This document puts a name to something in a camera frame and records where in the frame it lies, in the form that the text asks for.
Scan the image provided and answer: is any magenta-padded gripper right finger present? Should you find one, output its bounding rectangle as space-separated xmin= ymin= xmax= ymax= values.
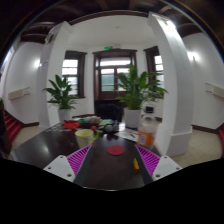
xmin=133 ymin=143 xmax=183 ymax=186

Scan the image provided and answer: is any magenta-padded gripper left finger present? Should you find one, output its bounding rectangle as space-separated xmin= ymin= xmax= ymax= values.
xmin=43 ymin=144 xmax=98 ymax=188

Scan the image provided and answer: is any orange drink plastic bottle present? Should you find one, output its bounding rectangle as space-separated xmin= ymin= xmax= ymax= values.
xmin=137 ymin=114 xmax=158 ymax=148

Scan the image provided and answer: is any pale yellow mug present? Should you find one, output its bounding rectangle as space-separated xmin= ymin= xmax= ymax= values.
xmin=74 ymin=125 xmax=101 ymax=149

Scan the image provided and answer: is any printed paper sheet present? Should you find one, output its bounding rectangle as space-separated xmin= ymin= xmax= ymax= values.
xmin=116 ymin=128 xmax=141 ymax=143

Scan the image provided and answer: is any flat round red coaster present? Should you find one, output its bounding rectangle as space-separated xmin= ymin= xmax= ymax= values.
xmin=106 ymin=144 xmax=127 ymax=157

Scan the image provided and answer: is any red box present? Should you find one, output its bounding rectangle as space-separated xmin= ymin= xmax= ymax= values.
xmin=63 ymin=119 xmax=82 ymax=130

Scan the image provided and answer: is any clear snack bag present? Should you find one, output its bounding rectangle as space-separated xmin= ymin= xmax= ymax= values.
xmin=81 ymin=115 xmax=102 ymax=125

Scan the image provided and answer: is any grey round headset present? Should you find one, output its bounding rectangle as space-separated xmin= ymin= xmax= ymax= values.
xmin=103 ymin=121 xmax=121 ymax=134

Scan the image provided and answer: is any green booklet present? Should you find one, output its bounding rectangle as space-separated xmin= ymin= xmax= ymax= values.
xmin=99 ymin=119 xmax=114 ymax=127

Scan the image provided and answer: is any black chair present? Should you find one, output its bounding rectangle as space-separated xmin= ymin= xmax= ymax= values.
xmin=94 ymin=99 xmax=123 ymax=122

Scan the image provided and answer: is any small potted green plant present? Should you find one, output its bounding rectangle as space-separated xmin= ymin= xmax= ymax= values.
xmin=42 ymin=74 xmax=81 ymax=123

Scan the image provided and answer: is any large potted green plant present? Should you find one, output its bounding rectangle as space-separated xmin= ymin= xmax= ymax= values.
xmin=114 ymin=63 xmax=169 ymax=130

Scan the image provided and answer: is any red carpeted staircase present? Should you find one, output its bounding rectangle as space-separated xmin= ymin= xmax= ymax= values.
xmin=3 ymin=111 xmax=24 ymax=143

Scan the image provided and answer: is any dark wooden glazed door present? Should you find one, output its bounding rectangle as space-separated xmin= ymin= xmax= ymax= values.
xmin=92 ymin=48 xmax=138 ymax=101

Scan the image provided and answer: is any wide dark-framed window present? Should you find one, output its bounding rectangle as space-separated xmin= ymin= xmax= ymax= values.
xmin=61 ymin=50 xmax=88 ymax=99

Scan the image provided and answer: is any narrow dark-framed window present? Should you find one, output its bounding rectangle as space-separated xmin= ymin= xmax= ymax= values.
xmin=143 ymin=45 xmax=165 ymax=91

